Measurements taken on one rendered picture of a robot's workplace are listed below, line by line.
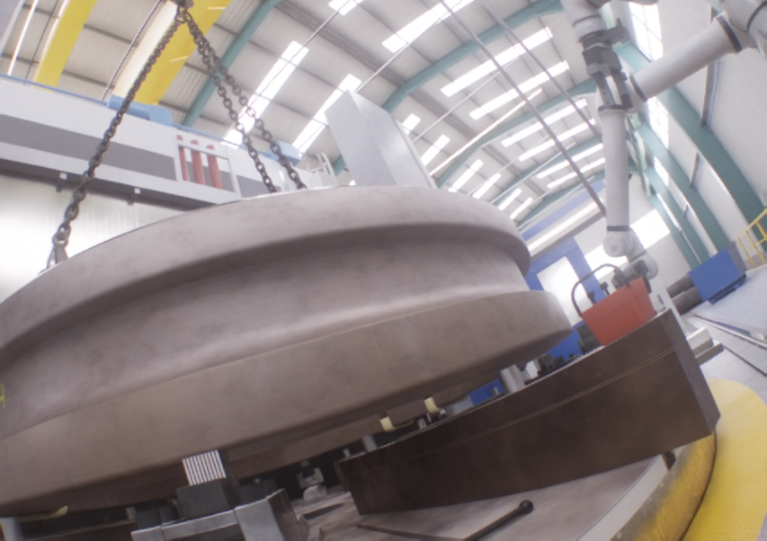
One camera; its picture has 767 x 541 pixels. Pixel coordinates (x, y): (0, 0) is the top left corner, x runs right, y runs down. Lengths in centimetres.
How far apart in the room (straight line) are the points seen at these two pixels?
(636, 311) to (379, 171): 576
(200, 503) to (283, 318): 80
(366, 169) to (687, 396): 617
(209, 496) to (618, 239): 145
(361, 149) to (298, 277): 547
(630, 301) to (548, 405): 46
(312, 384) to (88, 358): 94
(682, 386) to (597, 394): 28
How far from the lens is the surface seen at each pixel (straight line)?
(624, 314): 130
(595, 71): 107
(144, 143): 806
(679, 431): 134
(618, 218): 159
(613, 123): 162
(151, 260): 169
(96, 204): 504
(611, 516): 118
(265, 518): 102
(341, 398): 144
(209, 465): 126
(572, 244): 675
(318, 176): 807
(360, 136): 719
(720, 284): 1086
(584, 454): 150
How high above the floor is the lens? 71
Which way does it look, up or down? 23 degrees up
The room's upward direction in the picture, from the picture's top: 24 degrees counter-clockwise
